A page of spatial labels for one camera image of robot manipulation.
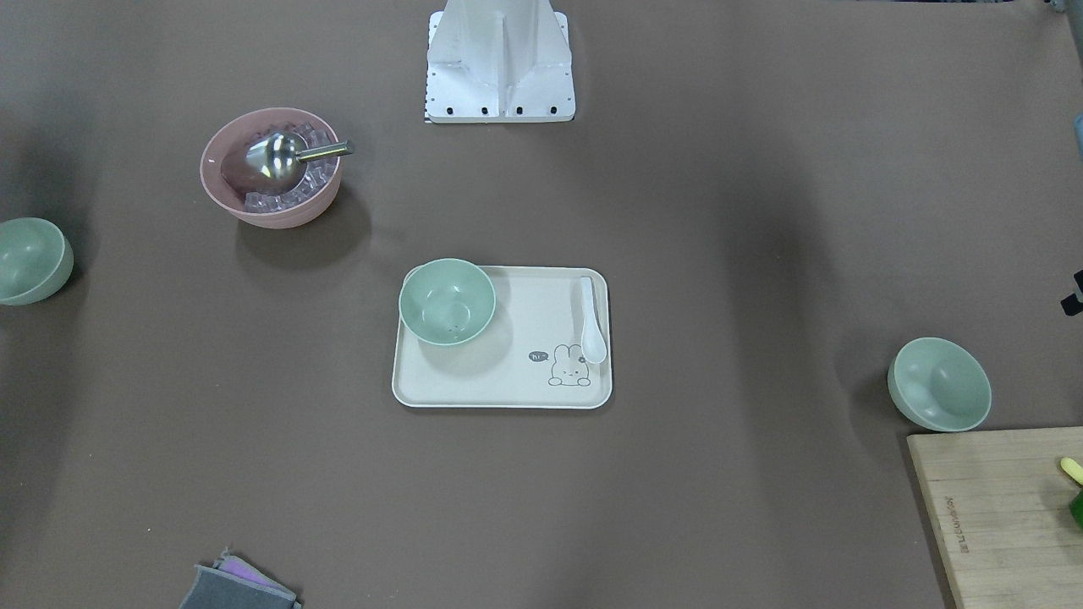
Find green bowl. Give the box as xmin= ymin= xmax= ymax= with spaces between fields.
xmin=1 ymin=218 xmax=74 ymax=307
xmin=397 ymin=258 xmax=498 ymax=347
xmin=887 ymin=337 xmax=992 ymax=432

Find yellow plastic knife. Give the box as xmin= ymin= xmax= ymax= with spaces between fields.
xmin=1058 ymin=456 xmax=1083 ymax=485

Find bamboo cutting board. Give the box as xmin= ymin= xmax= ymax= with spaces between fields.
xmin=906 ymin=425 xmax=1082 ymax=608

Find cream bunny serving tray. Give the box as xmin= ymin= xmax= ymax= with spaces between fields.
xmin=391 ymin=265 xmax=613 ymax=409

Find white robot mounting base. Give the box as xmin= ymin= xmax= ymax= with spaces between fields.
xmin=423 ymin=1 xmax=577 ymax=124

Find green bowl on tray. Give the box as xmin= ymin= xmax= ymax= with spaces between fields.
xmin=397 ymin=258 xmax=498 ymax=347

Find clear ice cubes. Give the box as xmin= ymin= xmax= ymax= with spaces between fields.
xmin=243 ymin=121 xmax=338 ymax=213

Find metal ice scoop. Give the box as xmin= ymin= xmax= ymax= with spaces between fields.
xmin=220 ymin=130 xmax=355 ymax=195

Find pink bowl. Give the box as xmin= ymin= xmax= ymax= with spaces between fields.
xmin=200 ymin=107 xmax=344 ymax=230

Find grey folded cloth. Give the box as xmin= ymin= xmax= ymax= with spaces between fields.
xmin=179 ymin=550 xmax=303 ymax=608

